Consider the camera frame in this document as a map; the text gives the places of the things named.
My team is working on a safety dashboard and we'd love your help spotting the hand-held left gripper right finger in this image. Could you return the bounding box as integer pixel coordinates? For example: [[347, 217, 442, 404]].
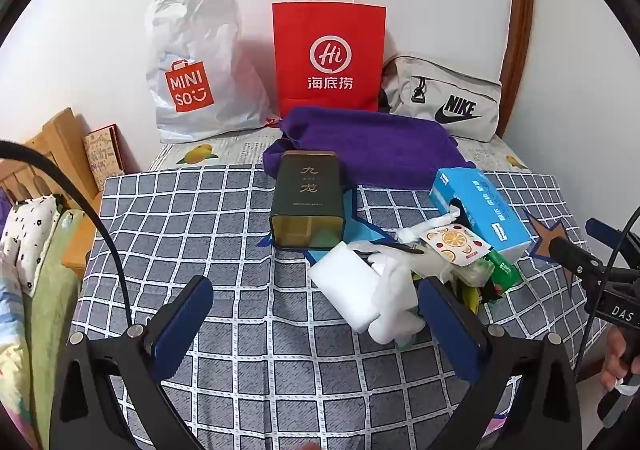
[[419, 276, 585, 450]]

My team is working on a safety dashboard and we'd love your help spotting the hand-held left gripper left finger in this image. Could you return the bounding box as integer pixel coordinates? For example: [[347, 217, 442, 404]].
[[50, 275, 215, 450]]

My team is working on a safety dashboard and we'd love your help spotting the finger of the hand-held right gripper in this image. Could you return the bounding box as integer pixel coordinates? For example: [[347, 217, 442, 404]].
[[550, 237, 640, 282], [585, 218, 640, 253]]

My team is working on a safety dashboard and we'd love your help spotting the yellow mesh bag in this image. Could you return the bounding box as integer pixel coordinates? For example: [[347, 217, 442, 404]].
[[450, 280, 483, 317]]

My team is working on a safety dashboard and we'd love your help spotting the clear green plastic packet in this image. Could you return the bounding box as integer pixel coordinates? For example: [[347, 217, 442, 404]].
[[440, 260, 496, 291]]

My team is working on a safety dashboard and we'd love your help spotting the white glove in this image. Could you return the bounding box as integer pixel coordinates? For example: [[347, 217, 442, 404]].
[[397, 209, 461, 243], [350, 240, 426, 346]]

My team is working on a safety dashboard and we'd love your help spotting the green foil packet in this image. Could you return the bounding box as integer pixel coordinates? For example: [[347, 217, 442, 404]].
[[480, 250, 521, 303]]

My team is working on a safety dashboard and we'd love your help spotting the orange print wipe packet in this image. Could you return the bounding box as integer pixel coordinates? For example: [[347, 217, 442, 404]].
[[419, 224, 493, 267]]

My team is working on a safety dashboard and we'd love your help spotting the black watch strap with buckle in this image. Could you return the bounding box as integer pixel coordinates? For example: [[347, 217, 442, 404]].
[[355, 242, 426, 256]]

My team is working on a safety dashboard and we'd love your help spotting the white sponge block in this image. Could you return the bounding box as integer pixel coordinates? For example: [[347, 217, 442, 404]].
[[309, 241, 396, 333]]

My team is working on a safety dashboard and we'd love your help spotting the person's right hand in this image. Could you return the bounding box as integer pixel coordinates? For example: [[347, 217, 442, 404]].
[[600, 329, 637, 393]]

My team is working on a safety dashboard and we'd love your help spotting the grey checkered blanket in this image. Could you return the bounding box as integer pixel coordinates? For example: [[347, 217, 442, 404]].
[[70, 162, 608, 450]]

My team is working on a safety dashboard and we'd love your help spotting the blue tissue box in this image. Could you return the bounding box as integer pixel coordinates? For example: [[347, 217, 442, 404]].
[[429, 167, 533, 256]]

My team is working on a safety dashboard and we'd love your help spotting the green quilt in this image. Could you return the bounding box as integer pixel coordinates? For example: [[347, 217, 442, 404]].
[[22, 210, 86, 431]]

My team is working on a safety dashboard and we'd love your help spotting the colourful printed sheet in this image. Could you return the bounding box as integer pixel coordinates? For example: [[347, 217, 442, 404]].
[[0, 265, 41, 450]]

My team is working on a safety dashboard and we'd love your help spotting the white dotted pillow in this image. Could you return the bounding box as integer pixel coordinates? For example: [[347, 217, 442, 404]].
[[0, 195, 61, 291]]

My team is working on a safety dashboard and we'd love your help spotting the dark green tin box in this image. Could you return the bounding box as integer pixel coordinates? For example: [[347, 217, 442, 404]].
[[269, 150, 347, 251]]

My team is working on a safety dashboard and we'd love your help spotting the purple towel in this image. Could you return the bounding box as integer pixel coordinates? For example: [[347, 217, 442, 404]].
[[262, 106, 476, 191]]

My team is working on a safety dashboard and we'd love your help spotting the brown printed book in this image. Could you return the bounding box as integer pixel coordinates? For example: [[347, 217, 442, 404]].
[[82, 124, 126, 178]]

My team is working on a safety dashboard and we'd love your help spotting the grey sling bag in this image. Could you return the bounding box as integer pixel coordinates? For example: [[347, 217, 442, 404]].
[[380, 52, 502, 143]]

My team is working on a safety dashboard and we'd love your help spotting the white plastic shopping bag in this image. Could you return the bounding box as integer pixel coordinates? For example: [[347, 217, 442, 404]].
[[145, 0, 273, 143]]

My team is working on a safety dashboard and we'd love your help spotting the red paper bag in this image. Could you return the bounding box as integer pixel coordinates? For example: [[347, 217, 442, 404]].
[[271, 0, 387, 118]]

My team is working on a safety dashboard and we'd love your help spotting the black cable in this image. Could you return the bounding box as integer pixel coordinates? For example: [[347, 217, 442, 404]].
[[0, 140, 135, 331], [574, 207, 640, 383]]

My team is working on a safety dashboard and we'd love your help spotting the brown wooden frame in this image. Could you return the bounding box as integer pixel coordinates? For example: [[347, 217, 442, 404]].
[[495, 0, 536, 141]]

